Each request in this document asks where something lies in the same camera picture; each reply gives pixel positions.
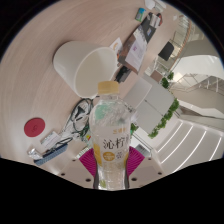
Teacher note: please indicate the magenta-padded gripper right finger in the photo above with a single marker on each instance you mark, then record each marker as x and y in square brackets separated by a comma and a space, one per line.
[143, 170]

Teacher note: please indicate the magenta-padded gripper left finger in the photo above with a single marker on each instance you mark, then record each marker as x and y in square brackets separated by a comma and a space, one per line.
[80, 171]

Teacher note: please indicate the clear yellow-capped drink bottle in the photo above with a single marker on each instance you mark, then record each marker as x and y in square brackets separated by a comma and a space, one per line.
[111, 146]

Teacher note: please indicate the ceiling light strips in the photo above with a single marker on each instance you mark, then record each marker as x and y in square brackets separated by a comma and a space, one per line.
[190, 143]

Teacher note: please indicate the flat round red coaster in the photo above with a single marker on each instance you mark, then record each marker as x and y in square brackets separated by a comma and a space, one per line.
[34, 127]

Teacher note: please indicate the white cabinet with plants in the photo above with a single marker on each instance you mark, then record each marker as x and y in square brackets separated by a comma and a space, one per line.
[156, 106]

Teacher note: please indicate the white staircase with railing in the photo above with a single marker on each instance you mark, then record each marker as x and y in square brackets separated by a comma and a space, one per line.
[203, 90]

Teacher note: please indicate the white mug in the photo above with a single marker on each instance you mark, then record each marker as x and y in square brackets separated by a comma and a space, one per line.
[70, 63]

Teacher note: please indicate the black chair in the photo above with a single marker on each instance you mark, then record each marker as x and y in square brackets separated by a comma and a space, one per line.
[165, 51]

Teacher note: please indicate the small blue box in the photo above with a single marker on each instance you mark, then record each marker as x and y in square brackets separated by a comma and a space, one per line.
[140, 14]

